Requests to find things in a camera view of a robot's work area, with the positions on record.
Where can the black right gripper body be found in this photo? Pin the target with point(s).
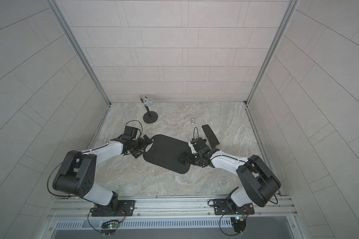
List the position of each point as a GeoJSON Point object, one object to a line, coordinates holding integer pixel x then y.
{"type": "Point", "coordinates": [196, 160]}

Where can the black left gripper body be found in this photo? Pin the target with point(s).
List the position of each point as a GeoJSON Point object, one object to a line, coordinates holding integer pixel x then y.
{"type": "Point", "coordinates": [138, 146]}

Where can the left circuit board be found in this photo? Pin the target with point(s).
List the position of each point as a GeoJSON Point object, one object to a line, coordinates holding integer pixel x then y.
{"type": "Point", "coordinates": [110, 227]}

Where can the black knife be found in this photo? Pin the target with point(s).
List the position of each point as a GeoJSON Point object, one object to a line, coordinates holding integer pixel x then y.
{"type": "Point", "coordinates": [210, 135]}

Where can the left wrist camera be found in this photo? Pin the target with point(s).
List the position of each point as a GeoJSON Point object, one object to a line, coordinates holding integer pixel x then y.
{"type": "Point", "coordinates": [130, 132]}

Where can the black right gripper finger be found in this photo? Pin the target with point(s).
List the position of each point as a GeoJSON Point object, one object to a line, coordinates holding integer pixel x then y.
{"type": "Point", "coordinates": [185, 160]}
{"type": "Point", "coordinates": [185, 155]}

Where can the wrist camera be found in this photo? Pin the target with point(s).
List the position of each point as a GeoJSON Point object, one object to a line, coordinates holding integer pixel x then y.
{"type": "Point", "coordinates": [130, 132]}
{"type": "Point", "coordinates": [197, 142]}

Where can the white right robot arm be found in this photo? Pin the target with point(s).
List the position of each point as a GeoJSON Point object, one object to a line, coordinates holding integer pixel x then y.
{"type": "Point", "coordinates": [259, 183]}

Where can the black cutting board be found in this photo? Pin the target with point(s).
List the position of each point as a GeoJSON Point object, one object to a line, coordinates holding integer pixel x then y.
{"type": "Point", "coordinates": [165, 152]}

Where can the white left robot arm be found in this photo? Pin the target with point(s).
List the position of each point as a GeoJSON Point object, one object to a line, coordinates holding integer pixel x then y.
{"type": "Point", "coordinates": [76, 175]}

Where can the circuit board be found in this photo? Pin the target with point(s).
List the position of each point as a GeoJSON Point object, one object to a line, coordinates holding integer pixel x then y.
{"type": "Point", "coordinates": [238, 224]}
{"type": "Point", "coordinates": [110, 227]}

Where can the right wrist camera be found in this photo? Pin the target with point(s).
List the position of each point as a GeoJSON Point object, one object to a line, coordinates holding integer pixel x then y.
{"type": "Point", "coordinates": [197, 142]}

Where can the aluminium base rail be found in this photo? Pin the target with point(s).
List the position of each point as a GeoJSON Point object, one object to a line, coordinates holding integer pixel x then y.
{"type": "Point", "coordinates": [165, 212]}

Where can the right circuit board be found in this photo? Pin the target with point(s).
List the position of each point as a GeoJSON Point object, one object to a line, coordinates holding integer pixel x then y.
{"type": "Point", "coordinates": [238, 224]}

